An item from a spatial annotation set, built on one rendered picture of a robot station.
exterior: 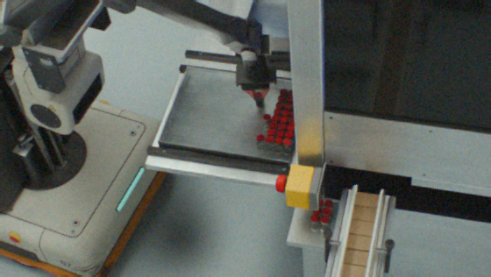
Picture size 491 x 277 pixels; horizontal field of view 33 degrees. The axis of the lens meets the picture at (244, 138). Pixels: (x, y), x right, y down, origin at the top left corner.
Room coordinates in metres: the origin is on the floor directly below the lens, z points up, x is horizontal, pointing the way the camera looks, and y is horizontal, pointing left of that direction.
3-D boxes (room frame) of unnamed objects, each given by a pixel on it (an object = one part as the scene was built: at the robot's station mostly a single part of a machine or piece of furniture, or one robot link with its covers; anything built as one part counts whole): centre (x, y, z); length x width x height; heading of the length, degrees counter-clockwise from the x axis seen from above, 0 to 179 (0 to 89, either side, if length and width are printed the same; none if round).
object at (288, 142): (1.30, -0.13, 0.90); 0.18 x 0.02 x 0.05; 159
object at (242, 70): (1.39, -0.05, 1.03); 0.10 x 0.07 x 0.07; 83
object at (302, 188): (1.04, -0.12, 1.00); 0.08 x 0.07 x 0.07; 70
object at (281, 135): (1.31, -0.11, 0.90); 0.18 x 0.02 x 0.05; 159
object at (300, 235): (1.01, -0.15, 0.87); 0.14 x 0.13 x 0.02; 70
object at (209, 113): (1.35, 0.01, 0.90); 0.34 x 0.26 x 0.04; 69
